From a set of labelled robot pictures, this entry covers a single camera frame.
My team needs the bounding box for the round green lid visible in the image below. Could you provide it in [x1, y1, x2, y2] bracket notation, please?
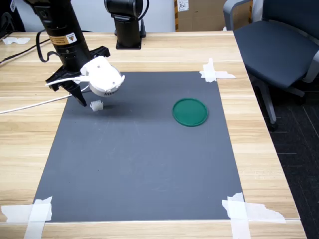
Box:
[172, 98, 209, 127]

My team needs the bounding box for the crumpled white tape scrap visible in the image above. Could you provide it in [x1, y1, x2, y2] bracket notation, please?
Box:
[1, 36, 31, 45]

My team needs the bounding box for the black bulky object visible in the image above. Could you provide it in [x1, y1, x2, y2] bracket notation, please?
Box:
[0, 0, 26, 33]

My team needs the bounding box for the dark grey mat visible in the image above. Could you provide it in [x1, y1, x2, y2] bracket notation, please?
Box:
[33, 71, 246, 222]

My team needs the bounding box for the white masking tape piece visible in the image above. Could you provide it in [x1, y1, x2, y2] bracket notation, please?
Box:
[0, 196, 53, 239]
[221, 192, 287, 239]
[198, 57, 237, 83]

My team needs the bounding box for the brown cardboard box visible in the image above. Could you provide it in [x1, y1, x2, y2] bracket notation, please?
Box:
[173, 0, 254, 32]

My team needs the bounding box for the dark grey office chair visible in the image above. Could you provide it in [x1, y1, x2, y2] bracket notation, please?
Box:
[223, 0, 319, 132]

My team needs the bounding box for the white camera cable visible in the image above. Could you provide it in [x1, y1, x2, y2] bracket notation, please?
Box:
[0, 76, 90, 115]

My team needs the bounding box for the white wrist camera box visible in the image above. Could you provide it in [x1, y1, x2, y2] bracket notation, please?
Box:
[80, 56, 126, 98]

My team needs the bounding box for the black cable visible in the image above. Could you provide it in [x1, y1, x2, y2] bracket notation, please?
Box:
[0, 38, 50, 66]
[36, 29, 62, 63]
[138, 0, 150, 38]

